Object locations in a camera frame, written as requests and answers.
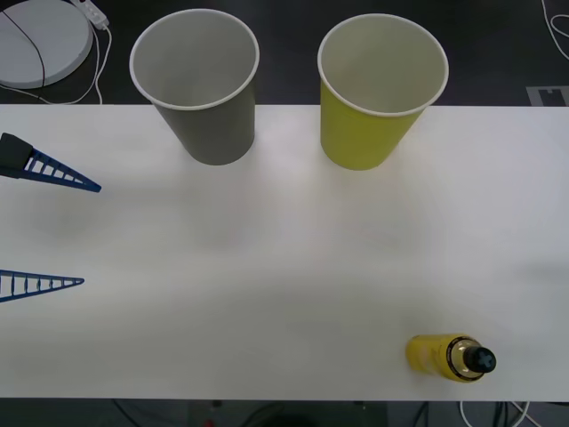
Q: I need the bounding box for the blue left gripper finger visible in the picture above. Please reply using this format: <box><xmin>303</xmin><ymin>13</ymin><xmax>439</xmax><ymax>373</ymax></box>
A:
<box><xmin>0</xmin><ymin>269</ymin><xmax>85</xmax><ymax>304</ymax></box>
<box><xmin>0</xmin><ymin>132</ymin><xmax>102</xmax><ymax>194</ymax></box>

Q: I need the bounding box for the yellow bottle with black cap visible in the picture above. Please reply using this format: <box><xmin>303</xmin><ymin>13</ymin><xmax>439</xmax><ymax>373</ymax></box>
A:
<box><xmin>405</xmin><ymin>333</ymin><xmax>498</xmax><ymax>384</ymax></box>

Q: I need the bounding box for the white round stand base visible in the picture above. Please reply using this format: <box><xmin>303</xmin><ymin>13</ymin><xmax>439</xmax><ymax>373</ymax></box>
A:
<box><xmin>0</xmin><ymin>0</ymin><xmax>95</xmax><ymax>90</ymax></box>

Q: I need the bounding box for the white power strip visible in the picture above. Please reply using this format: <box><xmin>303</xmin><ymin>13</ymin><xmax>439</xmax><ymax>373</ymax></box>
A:
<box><xmin>70</xmin><ymin>0</ymin><xmax>110</xmax><ymax>28</ymax></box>

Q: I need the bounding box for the grey waste bin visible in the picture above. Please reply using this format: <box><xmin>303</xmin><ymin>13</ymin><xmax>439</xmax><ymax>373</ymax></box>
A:
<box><xmin>129</xmin><ymin>9</ymin><xmax>260</xmax><ymax>166</ymax></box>

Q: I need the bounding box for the yellow-green waste bin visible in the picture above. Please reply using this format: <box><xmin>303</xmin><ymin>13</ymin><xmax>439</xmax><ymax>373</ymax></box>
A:
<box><xmin>317</xmin><ymin>12</ymin><xmax>450</xmax><ymax>171</ymax></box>

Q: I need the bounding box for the grey square floor plate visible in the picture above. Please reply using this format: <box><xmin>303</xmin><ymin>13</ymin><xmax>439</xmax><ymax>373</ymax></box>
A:
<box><xmin>525</xmin><ymin>85</ymin><xmax>569</xmax><ymax>107</ymax></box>

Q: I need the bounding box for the thin dark cable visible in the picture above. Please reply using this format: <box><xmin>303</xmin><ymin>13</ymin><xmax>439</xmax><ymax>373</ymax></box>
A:
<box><xmin>0</xmin><ymin>8</ymin><xmax>48</xmax><ymax>106</ymax></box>

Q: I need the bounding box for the white cable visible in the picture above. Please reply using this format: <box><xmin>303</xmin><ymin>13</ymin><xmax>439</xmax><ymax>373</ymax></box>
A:
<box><xmin>541</xmin><ymin>0</ymin><xmax>569</xmax><ymax>61</ymax></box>
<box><xmin>0</xmin><ymin>24</ymin><xmax>113</xmax><ymax>107</ymax></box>
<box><xmin>459</xmin><ymin>399</ymin><xmax>534</xmax><ymax>427</ymax></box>

